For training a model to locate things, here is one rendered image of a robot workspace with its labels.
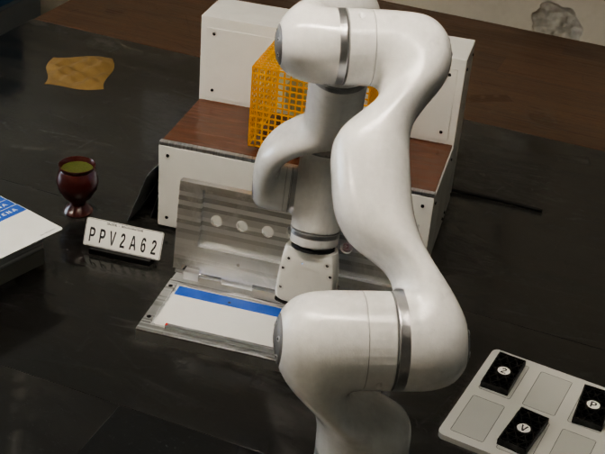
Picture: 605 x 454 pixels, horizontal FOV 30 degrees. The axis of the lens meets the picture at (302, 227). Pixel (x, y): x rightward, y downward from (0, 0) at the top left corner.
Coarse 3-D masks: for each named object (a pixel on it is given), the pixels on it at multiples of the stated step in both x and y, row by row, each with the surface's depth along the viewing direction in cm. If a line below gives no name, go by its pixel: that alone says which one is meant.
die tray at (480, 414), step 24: (528, 360) 199; (480, 384) 192; (528, 384) 193; (552, 384) 194; (576, 384) 194; (456, 408) 186; (480, 408) 187; (504, 408) 187; (528, 408) 188; (552, 408) 188; (456, 432) 181; (480, 432) 182; (552, 432) 183; (576, 432) 183; (600, 432) 184
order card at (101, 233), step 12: (96, 228) 220; (108, 228) 219; (120, 228) 219; (132, 228) 218; (84, 240) 221; (96, 240) 220; (108, 240) 220; (120, 240) 219; (132, 240) 219; (144, 240) 218; (156, 240) 218; (132, 252) 219; (144, 252) 218; (156, 252) 218
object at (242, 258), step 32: (192, 192) 205; (224, 192) 203; (192, 224) 207; (224, 224) 206; (256, 224) 205; (288, 224) 203; (192, 256) 209; (224, 256) 207; (256, 256) 207; (352, 256) 202; (352, 288) 203; (384, 288) 201
